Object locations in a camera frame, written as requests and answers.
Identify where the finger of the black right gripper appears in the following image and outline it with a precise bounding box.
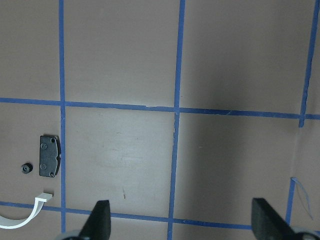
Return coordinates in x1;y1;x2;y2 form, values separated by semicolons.
251;198;296;240

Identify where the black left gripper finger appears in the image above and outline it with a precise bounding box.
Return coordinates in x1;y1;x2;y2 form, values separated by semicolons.
77;200;111;240

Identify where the small black bearing gear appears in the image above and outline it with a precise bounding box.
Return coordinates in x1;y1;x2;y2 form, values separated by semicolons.
21;162;33;174

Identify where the white curved plastic part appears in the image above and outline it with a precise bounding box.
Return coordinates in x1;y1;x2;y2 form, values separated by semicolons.
0;192;54;230

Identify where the black brake pad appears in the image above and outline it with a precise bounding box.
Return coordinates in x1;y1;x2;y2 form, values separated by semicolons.
39;134;61;178

